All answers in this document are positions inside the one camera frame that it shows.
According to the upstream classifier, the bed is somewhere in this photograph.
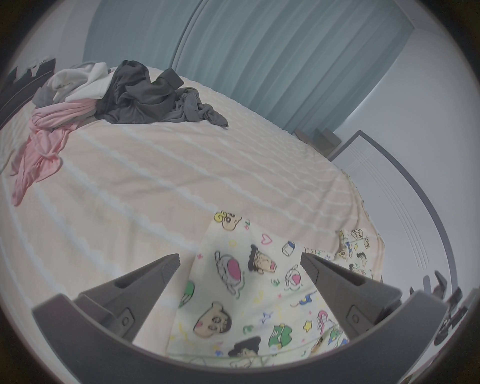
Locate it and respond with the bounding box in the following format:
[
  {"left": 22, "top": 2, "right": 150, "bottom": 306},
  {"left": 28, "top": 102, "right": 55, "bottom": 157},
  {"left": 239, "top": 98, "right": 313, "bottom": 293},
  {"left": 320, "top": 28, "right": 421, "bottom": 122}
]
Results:
[{"left": 0, "top": 64, "right": 460, "bottom": 361}]

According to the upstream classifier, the white printed pyjama top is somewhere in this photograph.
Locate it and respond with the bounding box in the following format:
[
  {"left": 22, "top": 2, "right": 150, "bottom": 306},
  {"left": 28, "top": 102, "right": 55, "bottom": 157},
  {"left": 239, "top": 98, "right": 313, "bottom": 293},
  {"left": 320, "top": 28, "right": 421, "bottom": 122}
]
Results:
[{"left": 167, "top": 210, "right": 386, "bottom": 372}]

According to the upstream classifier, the black garment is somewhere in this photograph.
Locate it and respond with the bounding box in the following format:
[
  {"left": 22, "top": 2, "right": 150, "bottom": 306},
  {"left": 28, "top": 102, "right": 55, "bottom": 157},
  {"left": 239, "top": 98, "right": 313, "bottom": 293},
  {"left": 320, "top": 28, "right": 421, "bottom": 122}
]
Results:
[{"left": 94, "top": 60, "right": 184, "bottom": 124}]

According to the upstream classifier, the blue-green curtain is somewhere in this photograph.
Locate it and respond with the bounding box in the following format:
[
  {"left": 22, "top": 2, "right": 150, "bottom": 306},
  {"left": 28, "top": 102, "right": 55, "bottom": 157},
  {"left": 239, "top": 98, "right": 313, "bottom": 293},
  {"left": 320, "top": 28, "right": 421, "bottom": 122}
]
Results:
[
  {"left": 172, "top": 0, "right": 415, "bottom": 134},
  {"left": 82, "top": 0, "right": 205, "bottom": 71}
]

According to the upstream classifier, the dark grey garment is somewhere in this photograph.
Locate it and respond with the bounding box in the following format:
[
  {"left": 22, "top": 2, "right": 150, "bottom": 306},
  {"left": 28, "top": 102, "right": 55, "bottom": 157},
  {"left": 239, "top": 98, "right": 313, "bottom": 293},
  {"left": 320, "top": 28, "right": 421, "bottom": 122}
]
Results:
[{"left": 174, "top": 87, "right": 229, "bottom": 127}]

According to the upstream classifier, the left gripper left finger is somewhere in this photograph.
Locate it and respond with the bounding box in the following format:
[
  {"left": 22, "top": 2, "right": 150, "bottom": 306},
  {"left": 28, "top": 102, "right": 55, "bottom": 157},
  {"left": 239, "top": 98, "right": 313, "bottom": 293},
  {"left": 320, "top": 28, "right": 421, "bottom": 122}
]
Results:
[{"left": 73, "top": 253, "right": 181, "bottom": 342}]

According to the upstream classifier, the white garment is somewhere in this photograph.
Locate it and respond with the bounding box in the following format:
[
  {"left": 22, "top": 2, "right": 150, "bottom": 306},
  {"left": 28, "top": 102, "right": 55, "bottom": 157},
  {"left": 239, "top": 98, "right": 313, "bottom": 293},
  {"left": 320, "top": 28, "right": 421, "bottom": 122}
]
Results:
[{"left": 47, "top": 62, "right": 113, "bottom": 102}]

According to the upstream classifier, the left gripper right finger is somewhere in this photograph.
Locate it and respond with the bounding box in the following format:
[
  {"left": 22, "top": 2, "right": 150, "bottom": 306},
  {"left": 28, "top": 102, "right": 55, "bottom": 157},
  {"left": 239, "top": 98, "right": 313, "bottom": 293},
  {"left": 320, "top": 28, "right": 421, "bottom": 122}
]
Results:
[{"left": 301, "top": 252, "right": 402, "bottom": 340}]

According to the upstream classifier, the grey bedside table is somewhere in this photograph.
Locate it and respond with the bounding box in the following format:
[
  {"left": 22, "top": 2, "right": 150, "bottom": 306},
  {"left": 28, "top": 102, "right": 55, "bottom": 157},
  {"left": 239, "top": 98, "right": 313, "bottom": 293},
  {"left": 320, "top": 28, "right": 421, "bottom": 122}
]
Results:
[{"left": 294, "top": 127, "right": 342, "bottom": 156}]

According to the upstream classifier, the pink garment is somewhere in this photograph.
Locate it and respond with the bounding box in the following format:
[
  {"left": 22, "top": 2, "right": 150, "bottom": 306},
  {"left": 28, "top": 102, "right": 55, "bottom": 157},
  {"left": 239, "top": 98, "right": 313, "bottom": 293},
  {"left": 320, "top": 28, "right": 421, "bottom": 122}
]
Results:
[{"left": 10, "top": 98, "right": 96, "bottom": 206}]

